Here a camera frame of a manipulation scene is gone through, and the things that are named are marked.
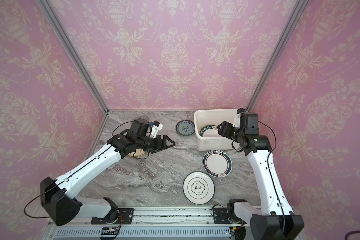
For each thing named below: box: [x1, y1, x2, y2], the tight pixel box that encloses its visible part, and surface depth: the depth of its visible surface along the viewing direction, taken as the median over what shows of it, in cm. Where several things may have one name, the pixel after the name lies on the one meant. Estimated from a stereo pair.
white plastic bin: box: [194, 108, 240, 151], surface depth 99 cm
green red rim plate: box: [202, 149, 233, 178], surface depth 94 cm
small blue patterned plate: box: [176, 120, 196, 137], surface depth 112 cm
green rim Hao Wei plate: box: [199, 125, 221, 138], surface depth 108 cm
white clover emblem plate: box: [182, 171, 215, 205], surface depth 85 cm
